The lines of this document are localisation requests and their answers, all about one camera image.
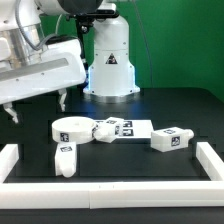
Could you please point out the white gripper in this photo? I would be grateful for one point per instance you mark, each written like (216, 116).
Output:
(60, 67)

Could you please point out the white round stool seat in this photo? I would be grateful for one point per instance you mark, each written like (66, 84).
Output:
(73, 129)

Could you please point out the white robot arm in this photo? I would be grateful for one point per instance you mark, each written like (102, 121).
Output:
(32, 63)

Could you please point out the white marker sheet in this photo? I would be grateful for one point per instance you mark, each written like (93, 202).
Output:
(136, 129)

